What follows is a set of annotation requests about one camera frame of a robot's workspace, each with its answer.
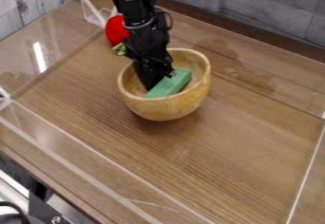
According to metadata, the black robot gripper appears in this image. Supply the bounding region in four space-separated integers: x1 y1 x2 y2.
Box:
122 8 174 90

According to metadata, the clear acrylic tray enclosure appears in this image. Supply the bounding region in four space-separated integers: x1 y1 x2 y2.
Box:
0 0 325 224

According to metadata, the black metal bracket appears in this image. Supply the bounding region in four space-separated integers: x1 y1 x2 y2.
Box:
28 193 72 224

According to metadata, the clear acrylic triangular bracket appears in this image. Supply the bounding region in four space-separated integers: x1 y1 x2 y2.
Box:
80 0 117 28

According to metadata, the green rectangular block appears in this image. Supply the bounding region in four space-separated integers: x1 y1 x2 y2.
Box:
145 67 191 98

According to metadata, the red felt strawberry toy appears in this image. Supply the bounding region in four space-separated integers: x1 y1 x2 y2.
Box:
106 15 130 56

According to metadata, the black cable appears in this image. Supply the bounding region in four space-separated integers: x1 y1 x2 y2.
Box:
0 200 31 224

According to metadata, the brown wooden bowl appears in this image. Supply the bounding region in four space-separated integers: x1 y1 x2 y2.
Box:
117 47 213 121

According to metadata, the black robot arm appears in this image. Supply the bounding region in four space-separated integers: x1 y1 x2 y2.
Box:
112 0 174 90

